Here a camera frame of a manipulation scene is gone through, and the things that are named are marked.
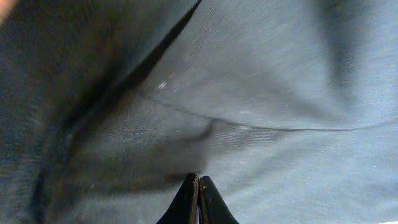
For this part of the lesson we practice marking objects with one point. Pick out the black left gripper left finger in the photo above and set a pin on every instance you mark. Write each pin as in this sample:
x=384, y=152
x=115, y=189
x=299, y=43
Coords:
x=183, y=209

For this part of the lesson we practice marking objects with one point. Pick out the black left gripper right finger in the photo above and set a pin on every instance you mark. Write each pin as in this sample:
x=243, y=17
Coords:
x=212, y=208

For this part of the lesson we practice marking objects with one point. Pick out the black t-shirt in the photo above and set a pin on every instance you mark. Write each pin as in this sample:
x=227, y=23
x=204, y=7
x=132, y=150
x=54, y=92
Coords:
x=289, y=106

